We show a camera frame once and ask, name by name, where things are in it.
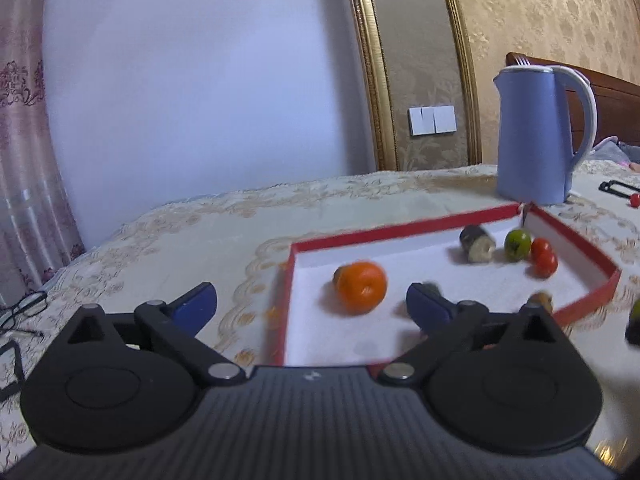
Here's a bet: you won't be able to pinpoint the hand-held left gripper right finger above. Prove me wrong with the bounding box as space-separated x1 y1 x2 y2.
377 282 576 388

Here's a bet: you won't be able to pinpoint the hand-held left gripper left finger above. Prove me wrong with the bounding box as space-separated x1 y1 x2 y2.
55 281 246 388

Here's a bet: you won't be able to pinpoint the orange tangerine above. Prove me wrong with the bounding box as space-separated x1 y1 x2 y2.
333 260 389 317

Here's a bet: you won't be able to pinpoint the thick dark sugarcane piece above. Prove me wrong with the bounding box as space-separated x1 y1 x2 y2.
459 225 497 264

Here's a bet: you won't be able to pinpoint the red shallow box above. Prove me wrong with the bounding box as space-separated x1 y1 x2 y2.
270 202 622 367

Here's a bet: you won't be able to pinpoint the black eyeglasses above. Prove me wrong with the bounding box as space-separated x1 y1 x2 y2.
0 291 49 336

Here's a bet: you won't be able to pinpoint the blue electric kettle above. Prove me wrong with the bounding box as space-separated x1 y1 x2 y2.
492 57 598 207

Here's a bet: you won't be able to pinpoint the pink floral curtain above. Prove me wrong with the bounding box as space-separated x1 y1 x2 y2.
0 0 87 301

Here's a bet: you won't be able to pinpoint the pink grey bedding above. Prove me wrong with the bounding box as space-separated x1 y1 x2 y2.
592 135 640 173

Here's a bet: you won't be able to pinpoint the wooden headboard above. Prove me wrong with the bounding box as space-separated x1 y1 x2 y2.
505 51 640 148

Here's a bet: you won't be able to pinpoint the white wall switch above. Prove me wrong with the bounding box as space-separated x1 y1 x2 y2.
407 104 458 137

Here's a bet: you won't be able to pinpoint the gold wall moulding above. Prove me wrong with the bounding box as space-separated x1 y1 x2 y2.
341 0 483 172

